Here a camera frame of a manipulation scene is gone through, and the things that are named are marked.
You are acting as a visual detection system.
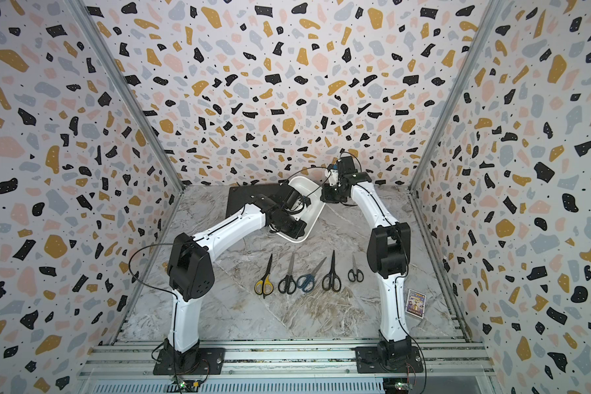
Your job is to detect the colourful card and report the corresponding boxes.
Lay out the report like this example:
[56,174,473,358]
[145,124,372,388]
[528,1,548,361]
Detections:
[405,289,426,318]

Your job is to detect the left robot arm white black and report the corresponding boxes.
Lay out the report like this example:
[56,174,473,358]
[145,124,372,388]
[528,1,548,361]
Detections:
[161,193,308,367]

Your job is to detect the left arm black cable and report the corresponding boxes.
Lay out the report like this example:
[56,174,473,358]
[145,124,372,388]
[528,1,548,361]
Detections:
[127,166,333,365]

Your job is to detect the black ribbed hard case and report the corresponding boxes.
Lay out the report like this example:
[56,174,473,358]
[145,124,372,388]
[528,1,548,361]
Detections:
[226,184,290,217]

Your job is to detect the right corner aluminium post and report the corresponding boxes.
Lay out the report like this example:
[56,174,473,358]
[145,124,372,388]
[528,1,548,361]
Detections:
[408,0,504,193]

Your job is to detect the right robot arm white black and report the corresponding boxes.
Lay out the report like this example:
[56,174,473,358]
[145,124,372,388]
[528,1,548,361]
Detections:
[321,156,412,369]

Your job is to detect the aluminium mounting rail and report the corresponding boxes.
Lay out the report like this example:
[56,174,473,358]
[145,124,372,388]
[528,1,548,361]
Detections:
[77,338,501,393]

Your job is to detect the white plastic storage box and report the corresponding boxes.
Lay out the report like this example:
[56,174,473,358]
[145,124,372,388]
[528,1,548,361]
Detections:
[278,176,325,243]

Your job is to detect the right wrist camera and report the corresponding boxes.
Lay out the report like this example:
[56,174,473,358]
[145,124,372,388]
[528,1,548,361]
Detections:
[327,165,339,186]

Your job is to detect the corner aluminium post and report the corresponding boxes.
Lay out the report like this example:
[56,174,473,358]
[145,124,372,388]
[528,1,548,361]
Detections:
[65,0,185,192]
[408,0,504,193]

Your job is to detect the long all-black scissors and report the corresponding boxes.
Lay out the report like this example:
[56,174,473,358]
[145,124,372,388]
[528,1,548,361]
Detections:
[322,251,341,292]

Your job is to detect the black handled steel scissors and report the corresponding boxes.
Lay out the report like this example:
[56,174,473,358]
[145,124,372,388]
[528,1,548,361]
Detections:
[278,253,297,295]

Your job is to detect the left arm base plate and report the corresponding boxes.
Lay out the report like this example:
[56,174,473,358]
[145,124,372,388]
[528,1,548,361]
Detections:
[153,347,226,376]

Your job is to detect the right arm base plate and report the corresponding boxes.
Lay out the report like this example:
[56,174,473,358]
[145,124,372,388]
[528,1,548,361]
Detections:
[355,346,425,374]

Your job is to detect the blue handled scissors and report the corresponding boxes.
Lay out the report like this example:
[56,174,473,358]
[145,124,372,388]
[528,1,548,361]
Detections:
[296,257,327,293]

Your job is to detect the yellow handled scissors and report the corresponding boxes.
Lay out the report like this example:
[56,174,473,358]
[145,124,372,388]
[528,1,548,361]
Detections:
[254,254,274,298]

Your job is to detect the left corner aluminium post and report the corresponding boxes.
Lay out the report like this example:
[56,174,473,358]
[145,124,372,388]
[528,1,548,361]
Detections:
[65,0,185,192]

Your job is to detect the small black thin scissors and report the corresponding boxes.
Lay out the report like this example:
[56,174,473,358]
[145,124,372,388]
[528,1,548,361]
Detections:
[347,255,364,282]

